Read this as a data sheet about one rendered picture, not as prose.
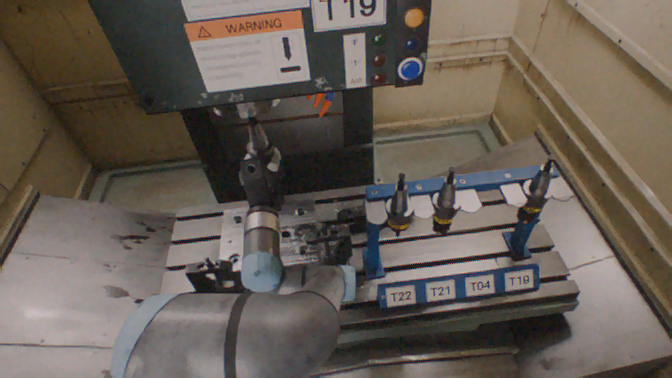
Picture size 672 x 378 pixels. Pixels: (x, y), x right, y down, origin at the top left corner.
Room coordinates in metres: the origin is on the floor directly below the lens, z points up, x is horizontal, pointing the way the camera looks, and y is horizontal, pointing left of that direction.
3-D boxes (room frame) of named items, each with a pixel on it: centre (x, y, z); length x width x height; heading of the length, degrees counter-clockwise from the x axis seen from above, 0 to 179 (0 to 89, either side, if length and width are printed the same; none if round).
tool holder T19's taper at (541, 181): (0.60, -0.47, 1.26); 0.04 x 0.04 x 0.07
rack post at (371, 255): (0.65, -0.08, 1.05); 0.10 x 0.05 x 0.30; 1
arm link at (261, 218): (0.53, 0.17, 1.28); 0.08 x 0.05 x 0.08; 91
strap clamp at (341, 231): (0.70, 0.04, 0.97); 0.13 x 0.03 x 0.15; 91
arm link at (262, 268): (0.45, 0.17, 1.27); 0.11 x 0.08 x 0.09; 1
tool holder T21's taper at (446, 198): (0.60, -0.25, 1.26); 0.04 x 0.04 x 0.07
